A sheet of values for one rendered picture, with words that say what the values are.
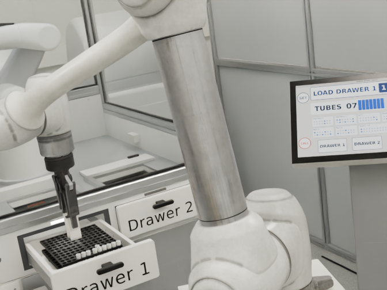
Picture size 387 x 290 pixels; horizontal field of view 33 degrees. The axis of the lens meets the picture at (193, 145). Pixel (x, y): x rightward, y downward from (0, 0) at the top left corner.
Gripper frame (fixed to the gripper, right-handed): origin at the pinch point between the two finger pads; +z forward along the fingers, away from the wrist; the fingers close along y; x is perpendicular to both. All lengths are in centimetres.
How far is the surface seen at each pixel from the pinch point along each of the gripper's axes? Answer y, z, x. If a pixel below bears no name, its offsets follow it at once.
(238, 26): 175, -27, -171
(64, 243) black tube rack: 14.2, 9.6, -0.4
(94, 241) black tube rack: 8.4, 9.6, -7.6
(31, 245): 25.0, 11.5, 6.7
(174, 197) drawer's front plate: 21.8, 9.0, -41.0
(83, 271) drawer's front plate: -10.3, 9.0, 2.2
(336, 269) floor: 86, 99, -157
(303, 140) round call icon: 5, -3, -83
